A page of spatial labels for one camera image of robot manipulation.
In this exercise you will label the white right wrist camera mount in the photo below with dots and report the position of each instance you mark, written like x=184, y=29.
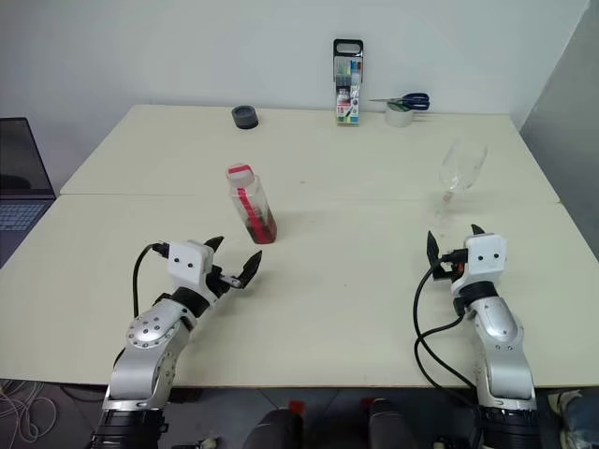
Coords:
x=486, y=257

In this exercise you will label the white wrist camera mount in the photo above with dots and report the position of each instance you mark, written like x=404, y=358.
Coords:
x=187, y=262
x=486, y=257

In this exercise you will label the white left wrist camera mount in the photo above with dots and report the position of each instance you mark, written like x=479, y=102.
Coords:
x=187, y=262

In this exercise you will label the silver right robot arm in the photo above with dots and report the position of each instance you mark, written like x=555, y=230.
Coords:
x=496, y=322

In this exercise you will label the dark grey laptop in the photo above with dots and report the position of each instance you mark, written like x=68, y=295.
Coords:
x=18, y=159

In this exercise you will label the dark rounded shape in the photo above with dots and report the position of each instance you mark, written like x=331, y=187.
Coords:
x=390, y=425
x=276, y=428

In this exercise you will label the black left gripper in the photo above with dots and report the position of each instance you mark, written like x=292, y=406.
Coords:
x=216, y=280

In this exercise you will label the clear bottle with red label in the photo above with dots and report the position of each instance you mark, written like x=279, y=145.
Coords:
x=257, y=210

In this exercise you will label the marker pen set box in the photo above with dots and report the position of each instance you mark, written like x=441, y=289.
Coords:
x=347, y=103

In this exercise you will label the white tape roll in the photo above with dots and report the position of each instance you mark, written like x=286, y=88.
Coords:
x=398, y=119

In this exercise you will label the clear wine glass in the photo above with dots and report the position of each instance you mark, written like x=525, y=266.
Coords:
x=461, y=168

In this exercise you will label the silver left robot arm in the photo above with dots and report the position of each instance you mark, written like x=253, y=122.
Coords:
x=145, y=332

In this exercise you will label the black tape roll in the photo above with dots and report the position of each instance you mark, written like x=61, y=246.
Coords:
x=245, y=118

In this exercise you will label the blue white shoe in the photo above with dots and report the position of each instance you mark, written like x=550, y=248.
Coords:
x=573, y=414

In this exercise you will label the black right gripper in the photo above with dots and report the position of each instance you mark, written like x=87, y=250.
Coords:
x=442, y=275

